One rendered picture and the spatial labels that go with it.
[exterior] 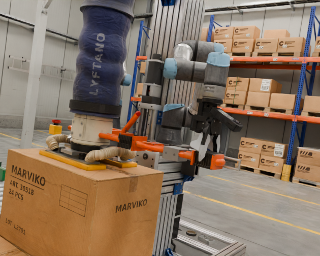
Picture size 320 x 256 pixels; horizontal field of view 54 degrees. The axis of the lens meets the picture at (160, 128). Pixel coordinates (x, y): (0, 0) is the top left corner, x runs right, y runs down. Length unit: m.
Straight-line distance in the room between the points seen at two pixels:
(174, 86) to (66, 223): 1.13
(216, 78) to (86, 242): 0.72
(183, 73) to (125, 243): 0.70
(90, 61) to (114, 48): 0.11
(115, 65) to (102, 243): 0.71
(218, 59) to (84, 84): 0.58
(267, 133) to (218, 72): 8.86
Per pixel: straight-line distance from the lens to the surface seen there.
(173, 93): 2.03
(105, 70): 1.36
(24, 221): 1.52
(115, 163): 1.42
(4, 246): 1.60
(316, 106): 8.28
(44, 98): 12.28
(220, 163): 1.04
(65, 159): 1.37
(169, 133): 1.77
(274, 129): 9.84
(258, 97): 8.67
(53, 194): 1.33
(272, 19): 10.54
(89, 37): 1.39
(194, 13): 2.22
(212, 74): 1.06
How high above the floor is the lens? 1.20
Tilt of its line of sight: 3 degrees down
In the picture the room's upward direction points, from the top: 8 degrees clockwise
